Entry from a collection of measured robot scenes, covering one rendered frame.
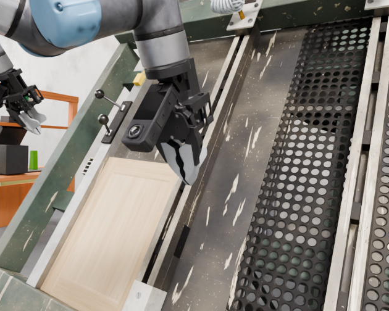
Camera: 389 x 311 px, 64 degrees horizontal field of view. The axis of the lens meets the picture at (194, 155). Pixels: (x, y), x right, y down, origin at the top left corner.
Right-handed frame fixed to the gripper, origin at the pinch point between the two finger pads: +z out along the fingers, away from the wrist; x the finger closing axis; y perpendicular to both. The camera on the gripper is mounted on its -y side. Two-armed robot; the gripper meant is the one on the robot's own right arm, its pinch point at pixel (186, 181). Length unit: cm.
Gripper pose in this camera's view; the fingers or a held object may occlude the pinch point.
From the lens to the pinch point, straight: 55.6
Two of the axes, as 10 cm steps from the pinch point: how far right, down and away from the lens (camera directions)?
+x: -8.4, -0.8, 5.4
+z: 2.0, 8.8, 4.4
